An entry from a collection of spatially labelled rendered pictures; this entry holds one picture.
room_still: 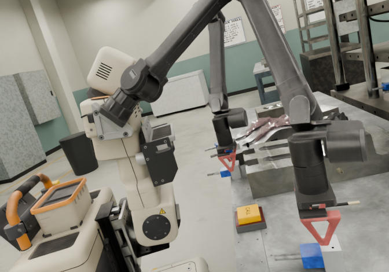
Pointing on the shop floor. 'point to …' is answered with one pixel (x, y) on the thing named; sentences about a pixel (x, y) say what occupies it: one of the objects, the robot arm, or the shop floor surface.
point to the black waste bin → (79, 153)
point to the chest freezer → (182, 94)
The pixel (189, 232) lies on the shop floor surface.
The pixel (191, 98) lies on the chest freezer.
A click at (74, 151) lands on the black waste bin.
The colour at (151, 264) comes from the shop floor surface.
